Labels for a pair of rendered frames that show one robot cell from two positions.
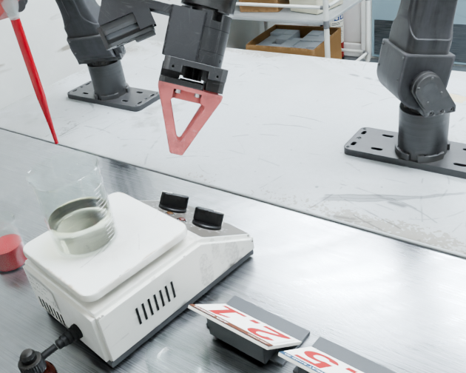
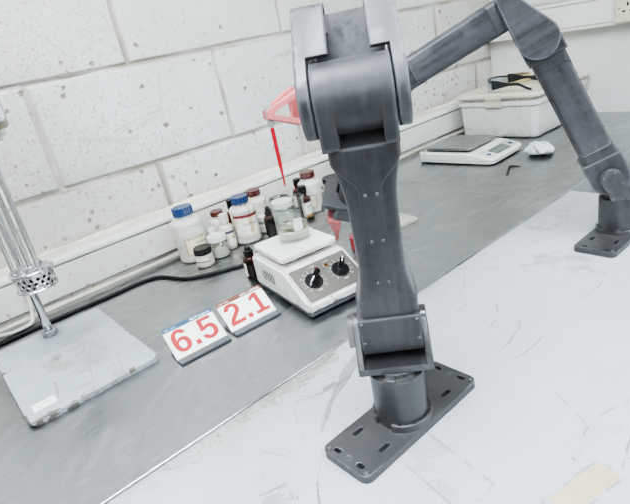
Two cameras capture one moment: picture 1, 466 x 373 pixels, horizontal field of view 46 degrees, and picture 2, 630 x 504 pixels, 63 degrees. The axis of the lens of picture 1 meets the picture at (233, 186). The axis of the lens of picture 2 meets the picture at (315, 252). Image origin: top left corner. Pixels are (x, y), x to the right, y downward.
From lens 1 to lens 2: 100 cm
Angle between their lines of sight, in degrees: 89
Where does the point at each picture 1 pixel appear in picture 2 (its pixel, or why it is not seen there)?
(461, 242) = (262, 409)
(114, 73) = (606, 210)
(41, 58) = not seen: outside the picture
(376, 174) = not seen: hidden behind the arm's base
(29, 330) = not seen: hidden behind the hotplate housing
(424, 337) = (203, 374)
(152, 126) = (533, 262)
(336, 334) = (230, 345)
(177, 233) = (278, 257)
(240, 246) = (300, 300)
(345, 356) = (212, 344)
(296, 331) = (239, 330)
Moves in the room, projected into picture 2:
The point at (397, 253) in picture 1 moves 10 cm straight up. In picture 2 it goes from (273, 376) to (257, 315)
